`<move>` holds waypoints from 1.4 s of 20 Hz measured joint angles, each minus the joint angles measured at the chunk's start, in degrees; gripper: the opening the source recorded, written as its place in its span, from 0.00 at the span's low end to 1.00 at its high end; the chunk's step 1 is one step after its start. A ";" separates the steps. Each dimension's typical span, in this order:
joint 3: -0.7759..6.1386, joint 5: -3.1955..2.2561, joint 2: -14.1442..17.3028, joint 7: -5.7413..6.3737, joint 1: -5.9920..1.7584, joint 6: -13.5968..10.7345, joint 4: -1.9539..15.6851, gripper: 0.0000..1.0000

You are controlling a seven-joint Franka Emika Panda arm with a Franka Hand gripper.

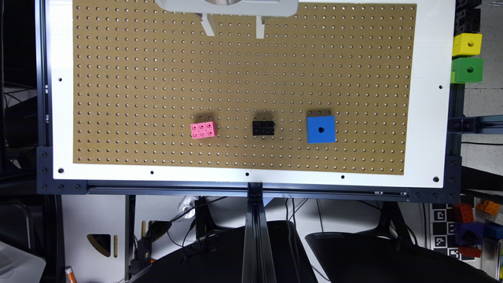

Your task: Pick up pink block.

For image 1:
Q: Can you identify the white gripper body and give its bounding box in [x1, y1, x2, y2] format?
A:
[156, 0, 299, 17]

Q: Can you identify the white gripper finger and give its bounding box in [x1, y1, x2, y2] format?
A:
[201, 13, 215, 36]
[255, 16, 269, 39]

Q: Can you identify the black studded block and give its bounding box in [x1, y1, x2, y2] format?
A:
[252, 121, 275, 136]

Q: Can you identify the pink studded block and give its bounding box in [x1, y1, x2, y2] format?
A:
[190, 121, 216, 139]

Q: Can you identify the red studded block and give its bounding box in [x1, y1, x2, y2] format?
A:
[453, 203, 475, 223]

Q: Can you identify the orange studded block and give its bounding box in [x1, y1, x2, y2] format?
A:
[475, 200, 501, 215]

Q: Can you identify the purple block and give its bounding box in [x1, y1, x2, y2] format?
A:
[455, 222, 484, 246]

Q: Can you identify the small red block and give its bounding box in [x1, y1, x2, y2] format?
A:
[458, 246, 482, 258]

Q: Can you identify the brown pegboard panel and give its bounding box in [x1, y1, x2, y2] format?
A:
[72, 1, 417, 175]

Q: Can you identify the blue cube with hole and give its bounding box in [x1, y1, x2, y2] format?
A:
[307, 116, 336, 144]

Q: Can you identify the black cube stack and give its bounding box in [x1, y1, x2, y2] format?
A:
[453, 0, 482, 36]

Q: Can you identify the yellow cube with hole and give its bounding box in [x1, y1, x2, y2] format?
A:
[453, 33, 483, 57]

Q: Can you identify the green cube with hole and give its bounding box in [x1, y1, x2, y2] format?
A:
[450, 57, 483, 84]

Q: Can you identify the black chair left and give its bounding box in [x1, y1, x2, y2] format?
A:
[131, 220, 317, 283]

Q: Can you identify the black chair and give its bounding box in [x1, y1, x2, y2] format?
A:
[131, 220, 317, 283]
[306, 232, 497, 283]

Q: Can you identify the black chair right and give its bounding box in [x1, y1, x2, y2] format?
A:
[306, 232, 497, 283]

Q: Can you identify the black aluminium frame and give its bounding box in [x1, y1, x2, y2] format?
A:
[34, 0, 503, 283]

